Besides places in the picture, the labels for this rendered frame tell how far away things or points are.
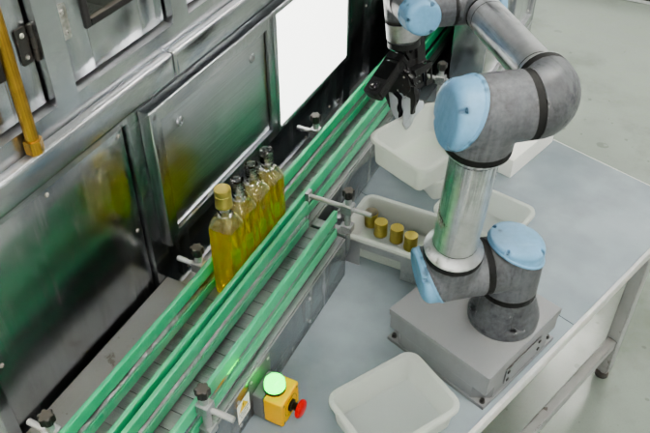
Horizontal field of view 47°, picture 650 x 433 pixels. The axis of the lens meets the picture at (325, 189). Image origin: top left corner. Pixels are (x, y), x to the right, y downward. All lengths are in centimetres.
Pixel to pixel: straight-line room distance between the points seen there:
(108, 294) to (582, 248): 118
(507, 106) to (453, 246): 34
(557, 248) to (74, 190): 121
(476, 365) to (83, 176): 85
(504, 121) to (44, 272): 82
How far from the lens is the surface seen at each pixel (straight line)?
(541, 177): 225
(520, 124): 119
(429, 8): 150
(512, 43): 138
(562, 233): 208
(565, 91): 123
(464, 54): 241
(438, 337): 163
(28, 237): 135
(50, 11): 124
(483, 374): 158
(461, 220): 135
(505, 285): 153
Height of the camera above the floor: 210
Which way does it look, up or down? 39 degrees down
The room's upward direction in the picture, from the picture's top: straight up
